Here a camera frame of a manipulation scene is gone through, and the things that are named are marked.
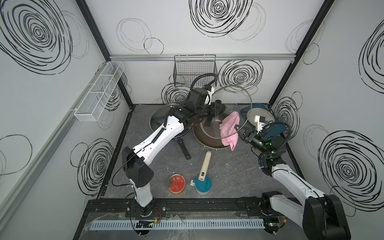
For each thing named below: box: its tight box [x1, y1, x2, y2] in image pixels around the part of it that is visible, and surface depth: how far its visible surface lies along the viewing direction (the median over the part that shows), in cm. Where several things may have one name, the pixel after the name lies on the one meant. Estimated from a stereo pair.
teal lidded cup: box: [190, 176, 212, 196], surface depth 75 cm
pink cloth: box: [219, 111, 240, 151], surface depth 71 cm
